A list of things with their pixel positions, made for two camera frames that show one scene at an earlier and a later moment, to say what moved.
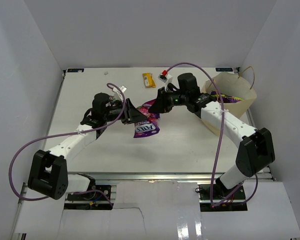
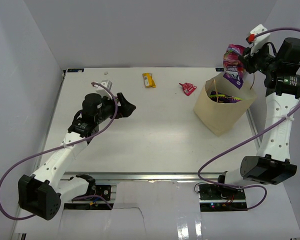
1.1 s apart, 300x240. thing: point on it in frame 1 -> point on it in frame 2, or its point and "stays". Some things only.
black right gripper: (161, 105) -> (249, 59)
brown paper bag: (241, 87) stays
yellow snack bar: (148, 80) stays
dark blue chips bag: (225, 98) stays
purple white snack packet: (150, 126) -> (234, 65)
